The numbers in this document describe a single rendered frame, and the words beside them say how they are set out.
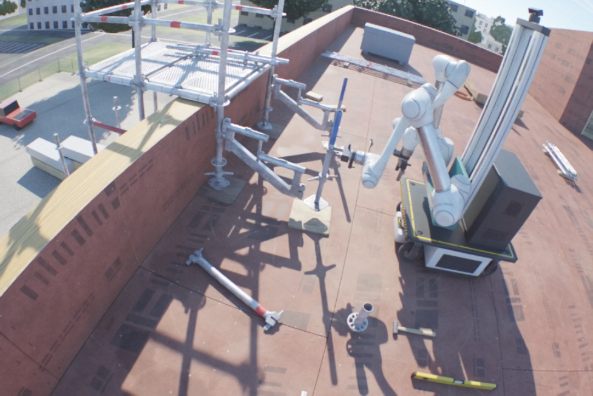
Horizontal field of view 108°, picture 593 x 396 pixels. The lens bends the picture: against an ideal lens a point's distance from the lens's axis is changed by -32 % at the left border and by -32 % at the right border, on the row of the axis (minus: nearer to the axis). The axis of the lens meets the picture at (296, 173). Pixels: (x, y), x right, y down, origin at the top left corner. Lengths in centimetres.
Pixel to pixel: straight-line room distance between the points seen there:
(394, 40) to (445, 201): 631
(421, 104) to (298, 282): 126
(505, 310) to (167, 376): 229
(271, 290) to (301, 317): 25
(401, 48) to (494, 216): 610
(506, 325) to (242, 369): 183
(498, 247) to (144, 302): 235
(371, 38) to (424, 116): 623
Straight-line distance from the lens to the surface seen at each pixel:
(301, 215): 237
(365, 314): 171
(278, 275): 201
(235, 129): 220
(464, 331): 228
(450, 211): 173
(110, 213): 165
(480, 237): 230
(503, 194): 209
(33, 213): 159
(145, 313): 190
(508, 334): 252
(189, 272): 201
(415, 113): 157
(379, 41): 777
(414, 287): 226
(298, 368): 175
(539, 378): 256
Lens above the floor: 165
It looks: 36 degrees down
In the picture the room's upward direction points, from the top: 11 degrees clockwise
